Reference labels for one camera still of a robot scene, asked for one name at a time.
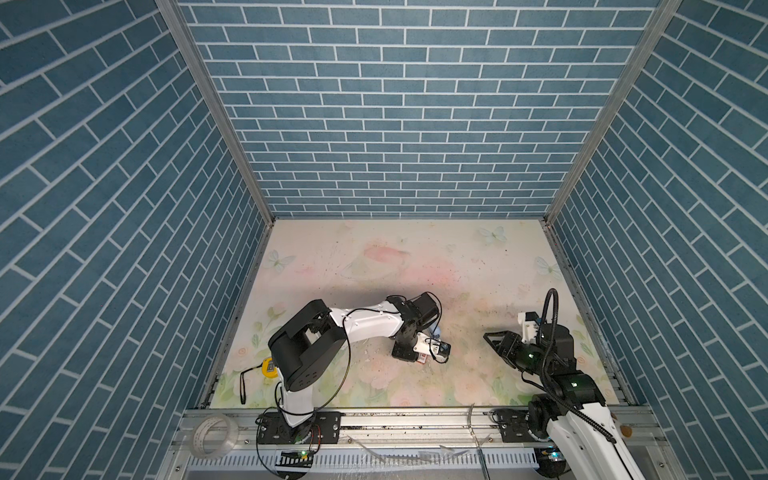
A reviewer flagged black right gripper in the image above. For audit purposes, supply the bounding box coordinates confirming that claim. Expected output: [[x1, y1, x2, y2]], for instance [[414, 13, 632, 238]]
[[483, 329, 552, 379]]

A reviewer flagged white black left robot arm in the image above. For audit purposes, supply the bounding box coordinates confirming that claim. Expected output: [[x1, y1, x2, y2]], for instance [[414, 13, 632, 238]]
[[268, 292, 451, 428]]

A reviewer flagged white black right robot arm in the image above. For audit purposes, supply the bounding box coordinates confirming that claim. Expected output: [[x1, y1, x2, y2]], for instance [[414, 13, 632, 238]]
[[483, 320, 645, 479]]

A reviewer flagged green circuit board right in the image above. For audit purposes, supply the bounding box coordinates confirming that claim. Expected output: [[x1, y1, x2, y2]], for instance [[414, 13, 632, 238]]
[[534, 447, 570, 479]]

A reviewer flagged green circuit board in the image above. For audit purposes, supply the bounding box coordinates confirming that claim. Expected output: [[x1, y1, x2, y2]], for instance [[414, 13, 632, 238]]
[[275, 451, 314, 470], [534, 447, 570, 479]]

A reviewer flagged yellow tape measure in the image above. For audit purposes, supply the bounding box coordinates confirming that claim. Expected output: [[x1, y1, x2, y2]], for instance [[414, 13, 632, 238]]
[[261, 357, 278, 379]]

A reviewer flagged green circuit board left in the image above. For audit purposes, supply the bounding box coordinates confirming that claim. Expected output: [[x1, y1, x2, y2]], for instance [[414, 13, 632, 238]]
[[275, 451, 314, 470]]

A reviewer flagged clear tape roll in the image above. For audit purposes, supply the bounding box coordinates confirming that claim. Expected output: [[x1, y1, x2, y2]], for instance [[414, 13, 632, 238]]
[[190, 414, 239, 460]]

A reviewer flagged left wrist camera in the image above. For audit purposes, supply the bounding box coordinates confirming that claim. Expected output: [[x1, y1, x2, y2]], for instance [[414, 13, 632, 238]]
[[427, 338, 451, 364]]

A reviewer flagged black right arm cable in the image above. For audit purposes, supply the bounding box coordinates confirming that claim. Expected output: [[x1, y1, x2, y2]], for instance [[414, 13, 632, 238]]
[[521, 287, 619, 445]]

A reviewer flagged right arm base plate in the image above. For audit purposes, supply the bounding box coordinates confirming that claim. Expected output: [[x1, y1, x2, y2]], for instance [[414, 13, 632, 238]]
[[489, 408, 538, 443]]

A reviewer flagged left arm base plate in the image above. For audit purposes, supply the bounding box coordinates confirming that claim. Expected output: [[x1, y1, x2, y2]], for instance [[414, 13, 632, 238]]
[[257, 411, 342, 446]]

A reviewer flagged aluminium front rail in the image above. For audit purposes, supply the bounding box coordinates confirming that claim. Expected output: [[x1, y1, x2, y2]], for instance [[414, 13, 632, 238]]
[[171, 405, 667, 450]]

